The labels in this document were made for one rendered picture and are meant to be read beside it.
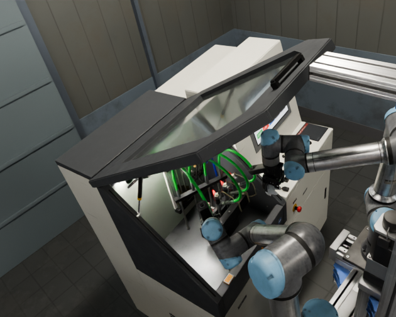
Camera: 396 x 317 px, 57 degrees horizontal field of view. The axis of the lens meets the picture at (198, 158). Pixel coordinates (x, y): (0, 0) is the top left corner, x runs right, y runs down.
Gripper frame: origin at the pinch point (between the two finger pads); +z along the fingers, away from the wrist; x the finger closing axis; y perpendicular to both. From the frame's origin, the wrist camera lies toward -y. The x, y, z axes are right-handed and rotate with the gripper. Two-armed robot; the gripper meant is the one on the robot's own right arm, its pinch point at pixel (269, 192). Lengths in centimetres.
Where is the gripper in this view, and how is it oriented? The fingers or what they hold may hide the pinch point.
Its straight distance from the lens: 174.2
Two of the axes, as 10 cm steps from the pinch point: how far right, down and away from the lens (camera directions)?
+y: 8.0, 2.7, -5.4
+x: 5.8, -5.9, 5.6
